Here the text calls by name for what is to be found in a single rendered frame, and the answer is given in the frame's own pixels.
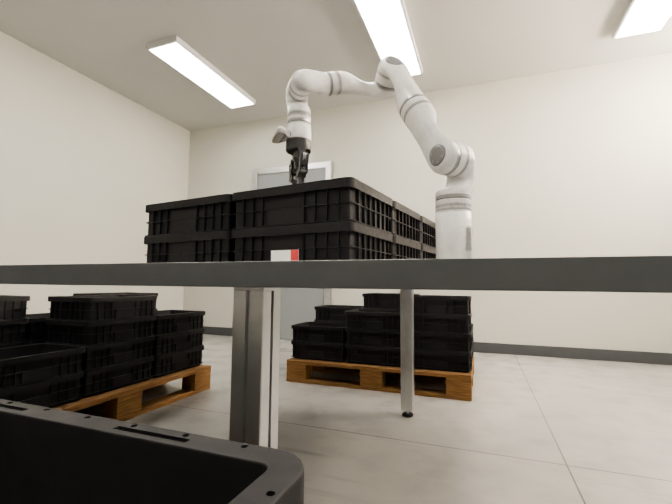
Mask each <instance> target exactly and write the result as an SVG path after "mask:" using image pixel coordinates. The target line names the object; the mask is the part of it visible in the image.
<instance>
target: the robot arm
mask: <svg viewBox="0 0 672 504"><path fill-rule="evenodd" d="M312 92H318V94H319V95H321V96H337V95H364V96H378V97H392V96H396V102H397V108H398V112H399V115H400V117H401V119H402V120H403V122H404V123H405V125H406V126H407V128H408V129H409V130H410V132H411V133H412V135H413V137H414V138H415V140H416V141H417V143H418V144H419V146H420V148H421V150H422V152H423V155H424V157H425V159H426V161H427V163H428V165H429V167H430V168H431V169H432V171H434V172H435V173H437V174H440V175H444V176H447V180H446V187H445V188H442V189H439V190H438V191H437V192H436V193H435V230H436V259H448V258H472V234H473V232H472V231H473V230H472V214H471V195H472V192H473V189H474V181H475V156H474V152H473V150H472V148H471V147H470V146H468V145H466V144H463V143H460V142H456V141H453V140H450V139H448V138H447V137H446V136H445V135H444V134H443V133H442V132H441V131H440V129H439V128H438V127H437V125H436V121H437V114H436V110H435V108H434V107H433V105H432V104H431V103H430V101H429V100H428V98H427V97H426V96H425V95H424V94H423V92H422V91H421V90H420V88H419V87H418V85H417V84H416V82H415V81H414V79H413V77H412V75H411V73H410V72H409V70H408V68H407V66H406V65H405V63H404V62H403V61H401V60H400V59H399V58H397V57H394V56H386V57H384V58H382V60H381V61H380V63H379V65H378V69H377V74H376V78H375V81H374V82H370V83H366V82H363V81H361V80H359V79H358V78H356V77H355V76H353V75H352V74H350V73H348V72H345V71H329V72H320V71H316V70H310V69H301V70H298V71H296V72H294V73H293V74H292V76H291V78H290V80H289V82H288V85H287V88H286V101H287V108H288V116H287V130H286V128H284V127H282V126H279V127H278V128H277V129H276V131H275V133H274V134H273V136H272V143H276V144H278V143H282V142H285V141H286V152H287V153H288V154H290V155H292V159H291V161H290V164H289V182H291V185H292V184H299V183H305V179H304V178H306V174H307V173H308V161H309V154H310V153H311V137H312V132H311V110H310V107H309V106H308V96H309V94H310V93H312ZM294 176H295V179H293V177H294Z"/></svg>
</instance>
